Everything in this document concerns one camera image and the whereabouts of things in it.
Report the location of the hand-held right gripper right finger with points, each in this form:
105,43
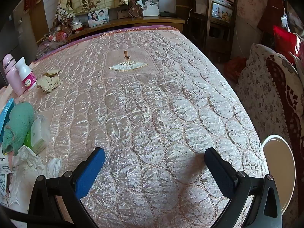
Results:
218,171

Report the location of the painted picture panel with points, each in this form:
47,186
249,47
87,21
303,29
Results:
220,11

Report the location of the red white patterned blanket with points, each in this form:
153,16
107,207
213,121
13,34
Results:
285,95

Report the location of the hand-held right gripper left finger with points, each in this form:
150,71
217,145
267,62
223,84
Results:
90,171

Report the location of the white plastic bucket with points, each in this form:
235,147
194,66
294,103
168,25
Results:
277,161

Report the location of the white printed carton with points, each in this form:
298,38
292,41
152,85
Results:
4,166

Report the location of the floral covered sofa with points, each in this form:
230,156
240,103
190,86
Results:
256,99

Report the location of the blue packet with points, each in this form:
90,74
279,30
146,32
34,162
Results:
6,114

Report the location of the green towel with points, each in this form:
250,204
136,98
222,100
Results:
20,123

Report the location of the white tissue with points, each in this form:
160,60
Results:
26,161

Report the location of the wooden chair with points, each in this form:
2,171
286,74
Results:
209,23

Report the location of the green white tissue packet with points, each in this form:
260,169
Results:
39,135

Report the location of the small beige paper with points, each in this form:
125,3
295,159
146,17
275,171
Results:
53,72

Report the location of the wooden cabinet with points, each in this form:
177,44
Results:
147,22

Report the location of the small black box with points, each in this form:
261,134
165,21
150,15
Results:
167,14

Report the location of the framed couple photo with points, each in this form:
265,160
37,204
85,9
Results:
98,17

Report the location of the white bottle pink label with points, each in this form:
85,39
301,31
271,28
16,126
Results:
25,72

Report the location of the red bag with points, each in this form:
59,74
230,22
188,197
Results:
283,40

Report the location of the pink quilted bed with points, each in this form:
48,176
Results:
154,99

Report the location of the floral covered standing appliance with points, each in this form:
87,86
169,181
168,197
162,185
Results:
247,2

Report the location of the dark red hanging cloth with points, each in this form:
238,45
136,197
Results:
270,14

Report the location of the orange plastic bag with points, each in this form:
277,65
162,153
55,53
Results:
234,67

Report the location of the large beige paper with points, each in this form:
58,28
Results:
47,83

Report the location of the clear plastic bag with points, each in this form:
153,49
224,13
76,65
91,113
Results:
45,49

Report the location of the wedding photo print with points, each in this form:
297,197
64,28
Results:
150,7

